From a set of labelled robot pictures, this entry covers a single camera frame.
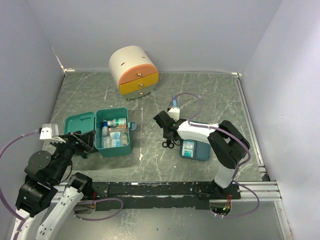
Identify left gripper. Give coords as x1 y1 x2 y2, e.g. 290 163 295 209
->
50 128 96 182

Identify black clip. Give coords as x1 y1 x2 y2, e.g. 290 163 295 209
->
162 139 175 149

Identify elastic bandage roll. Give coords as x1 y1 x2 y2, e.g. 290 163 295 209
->
101 120 110 149

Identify blue white sachet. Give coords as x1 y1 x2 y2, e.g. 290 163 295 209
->
181 140 196 158

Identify teal medicine box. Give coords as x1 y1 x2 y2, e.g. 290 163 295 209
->
64 107 137 158

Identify small blue white packets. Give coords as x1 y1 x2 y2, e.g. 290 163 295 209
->
109 127 129 148

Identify blue divided tray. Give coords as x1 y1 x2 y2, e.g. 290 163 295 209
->
179 121 213 162

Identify white plastic bottle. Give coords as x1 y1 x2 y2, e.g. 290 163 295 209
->
107 118 127 128

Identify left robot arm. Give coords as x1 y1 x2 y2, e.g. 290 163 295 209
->
11 125 96 240

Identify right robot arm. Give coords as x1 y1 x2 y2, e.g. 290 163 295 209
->
153 110 251 199

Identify blue plastic vial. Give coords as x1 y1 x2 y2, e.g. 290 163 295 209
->
172 96 178 108

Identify round mini drawer cabinet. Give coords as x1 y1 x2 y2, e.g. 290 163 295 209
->
108 45 159 100

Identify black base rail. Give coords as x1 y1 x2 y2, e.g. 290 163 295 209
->
83 181 241 210

